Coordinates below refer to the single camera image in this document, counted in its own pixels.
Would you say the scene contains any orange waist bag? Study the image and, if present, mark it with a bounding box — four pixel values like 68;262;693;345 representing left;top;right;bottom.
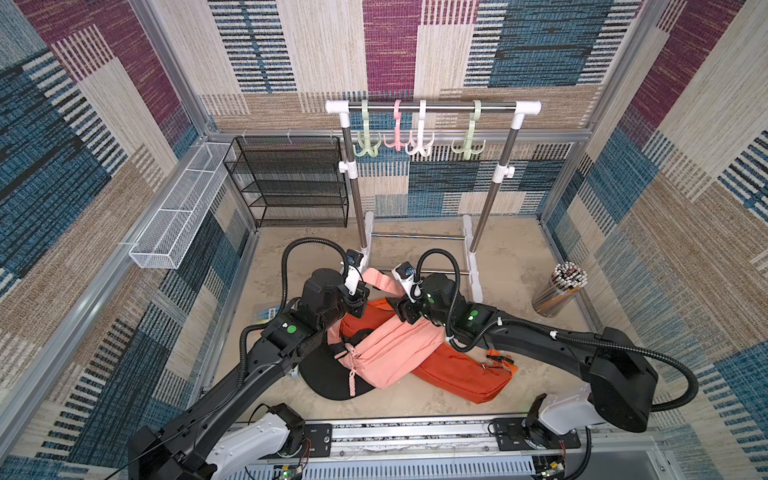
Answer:
328;299;417;345
412;344;518;404

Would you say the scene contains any pink waist bag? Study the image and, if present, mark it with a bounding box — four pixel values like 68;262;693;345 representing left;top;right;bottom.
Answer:
336;269;444;389

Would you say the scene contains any black waist bag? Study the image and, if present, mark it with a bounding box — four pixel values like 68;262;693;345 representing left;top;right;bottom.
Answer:
299;329;375;401

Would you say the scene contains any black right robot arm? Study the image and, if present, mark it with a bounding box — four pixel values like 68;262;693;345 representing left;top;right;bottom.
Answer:
392;262;699;449

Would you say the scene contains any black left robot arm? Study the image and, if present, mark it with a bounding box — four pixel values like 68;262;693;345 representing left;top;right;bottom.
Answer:
127;239;369;479

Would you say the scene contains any left green hook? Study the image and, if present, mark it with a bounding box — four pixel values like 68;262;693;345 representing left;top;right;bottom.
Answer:
353;99;382;158

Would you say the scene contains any green hook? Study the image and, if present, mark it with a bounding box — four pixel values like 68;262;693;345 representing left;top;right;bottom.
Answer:
353;99;382;158
451;100;486;160

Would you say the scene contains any white hook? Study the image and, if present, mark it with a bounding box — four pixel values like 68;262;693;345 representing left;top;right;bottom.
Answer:
406;100;435;158

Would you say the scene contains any pink hook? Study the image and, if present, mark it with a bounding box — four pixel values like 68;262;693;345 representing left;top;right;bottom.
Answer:
383;99;407;152

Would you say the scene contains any right green hook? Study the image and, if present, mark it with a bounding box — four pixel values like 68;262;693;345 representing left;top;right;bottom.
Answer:
451;100;486;160

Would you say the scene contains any pack of highlighter markers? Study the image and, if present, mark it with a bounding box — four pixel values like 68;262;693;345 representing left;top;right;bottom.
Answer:
252;305;279;325

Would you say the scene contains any white and steel clothes rack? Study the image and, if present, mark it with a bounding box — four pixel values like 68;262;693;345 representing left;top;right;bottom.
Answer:
325;100;546;301

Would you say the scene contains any black mesh shelf rack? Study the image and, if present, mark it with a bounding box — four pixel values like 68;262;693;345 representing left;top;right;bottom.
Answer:
224;136;349;228

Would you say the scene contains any cup of coloured pencils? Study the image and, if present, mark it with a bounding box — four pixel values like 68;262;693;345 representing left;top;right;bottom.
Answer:
531;261;588;318

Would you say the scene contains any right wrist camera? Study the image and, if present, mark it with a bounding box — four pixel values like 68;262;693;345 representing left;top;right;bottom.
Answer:
392;261;421;303

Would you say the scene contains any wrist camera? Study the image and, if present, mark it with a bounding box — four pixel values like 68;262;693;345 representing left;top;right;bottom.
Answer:
392;261;421;303
344;249;365;293

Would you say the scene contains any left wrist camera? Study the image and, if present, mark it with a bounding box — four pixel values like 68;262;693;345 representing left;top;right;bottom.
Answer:
344;249;365;293

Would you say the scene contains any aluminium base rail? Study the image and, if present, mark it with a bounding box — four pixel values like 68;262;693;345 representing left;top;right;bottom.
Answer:
149;410;685;480

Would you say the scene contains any white wire wall basket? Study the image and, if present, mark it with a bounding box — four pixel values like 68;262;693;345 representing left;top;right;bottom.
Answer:
129;142;230;270

